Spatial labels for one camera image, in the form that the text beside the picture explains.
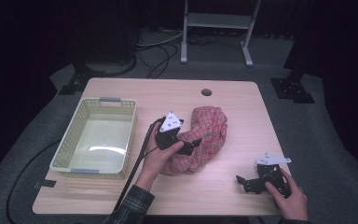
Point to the black stand base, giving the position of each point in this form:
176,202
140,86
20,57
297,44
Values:
80,81
292,90

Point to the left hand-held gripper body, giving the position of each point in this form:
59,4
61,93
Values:
169,124

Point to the black tape strip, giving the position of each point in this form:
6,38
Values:
46,183

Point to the cream plastic basket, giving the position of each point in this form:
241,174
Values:
102,143

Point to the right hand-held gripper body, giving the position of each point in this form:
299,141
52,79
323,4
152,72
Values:
272,174

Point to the person's right hand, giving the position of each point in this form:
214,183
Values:
290,203

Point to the white metal stand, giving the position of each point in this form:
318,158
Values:
217,20

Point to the person's left hand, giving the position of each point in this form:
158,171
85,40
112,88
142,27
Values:
155,161

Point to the red plaid cloth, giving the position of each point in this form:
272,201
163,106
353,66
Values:
209,130

